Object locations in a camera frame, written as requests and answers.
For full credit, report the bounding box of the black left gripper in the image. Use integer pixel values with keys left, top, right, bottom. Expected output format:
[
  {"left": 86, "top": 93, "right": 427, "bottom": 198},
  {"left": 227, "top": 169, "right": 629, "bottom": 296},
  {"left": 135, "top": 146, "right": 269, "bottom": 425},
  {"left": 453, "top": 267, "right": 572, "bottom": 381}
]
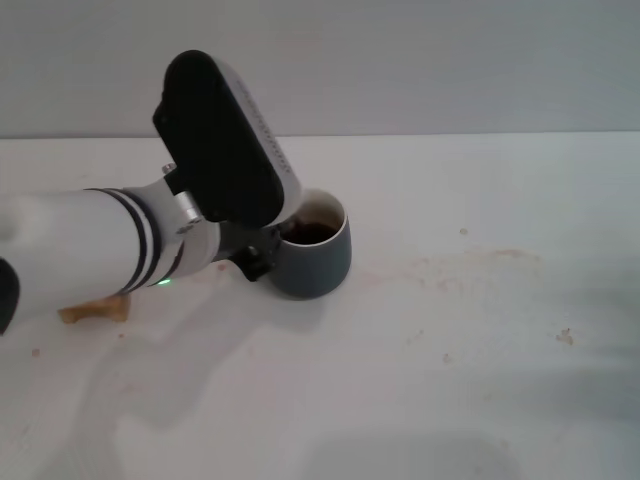
[{"left": 215, "top": 222, "right": 286, "bottom": 284}]

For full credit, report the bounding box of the light tan wooden block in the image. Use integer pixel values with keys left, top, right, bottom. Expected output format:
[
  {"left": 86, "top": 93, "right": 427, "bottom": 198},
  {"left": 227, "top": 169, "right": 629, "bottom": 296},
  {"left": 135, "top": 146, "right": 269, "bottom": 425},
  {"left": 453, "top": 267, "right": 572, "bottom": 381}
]
[{"left": 57, "top": 294, "right": 132, "bottom": 325}]

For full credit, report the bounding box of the grey ceramic coffee cup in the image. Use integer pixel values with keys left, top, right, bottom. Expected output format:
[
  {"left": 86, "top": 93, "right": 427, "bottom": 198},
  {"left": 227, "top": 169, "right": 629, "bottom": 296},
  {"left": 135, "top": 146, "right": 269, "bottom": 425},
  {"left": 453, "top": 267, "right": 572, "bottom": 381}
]
[{"left": 267, "top": 188, "right": 353, "bottom": 301}]

